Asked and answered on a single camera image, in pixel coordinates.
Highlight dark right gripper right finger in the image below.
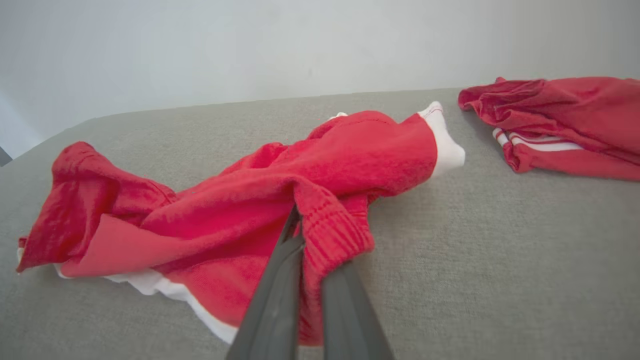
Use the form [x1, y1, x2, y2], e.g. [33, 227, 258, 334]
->
[321, 260, 396, 360]

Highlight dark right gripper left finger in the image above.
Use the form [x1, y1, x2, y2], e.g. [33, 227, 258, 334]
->
[225, 204, 306, 360]

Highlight red shorts with white stripes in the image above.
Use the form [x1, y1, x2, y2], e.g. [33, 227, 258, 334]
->
[15, 101, 467, 347]

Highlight red shirt with white sleeves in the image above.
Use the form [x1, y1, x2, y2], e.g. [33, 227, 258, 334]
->
[457, 76, 640, 182]

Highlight grey fabric sofa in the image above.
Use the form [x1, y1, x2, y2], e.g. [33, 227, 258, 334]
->
[0, 87, 640, 360]

